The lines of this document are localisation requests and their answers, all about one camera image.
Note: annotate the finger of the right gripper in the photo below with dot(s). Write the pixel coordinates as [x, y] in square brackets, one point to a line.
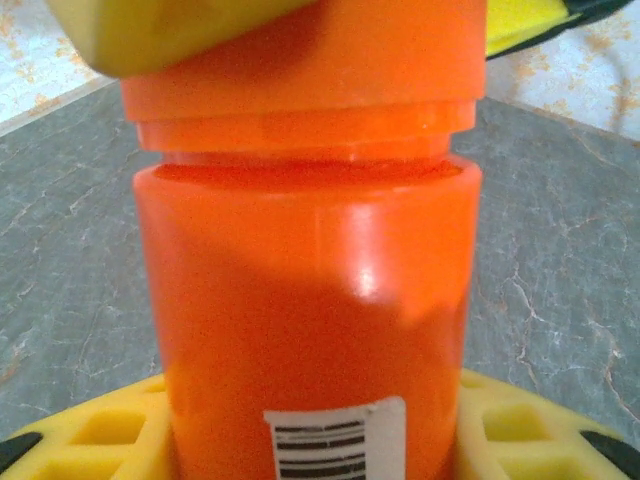
[520, 20]
[150, 30]

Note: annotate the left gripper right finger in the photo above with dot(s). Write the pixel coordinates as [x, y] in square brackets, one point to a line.
[550, 435]

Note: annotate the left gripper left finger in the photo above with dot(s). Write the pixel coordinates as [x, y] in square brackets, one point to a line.
[60, 435]

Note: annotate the orange bottle cap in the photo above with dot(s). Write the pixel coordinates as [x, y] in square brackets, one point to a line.
[375, 60]

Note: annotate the orange pill bottle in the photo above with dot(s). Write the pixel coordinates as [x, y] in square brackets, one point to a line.
[300, 300]

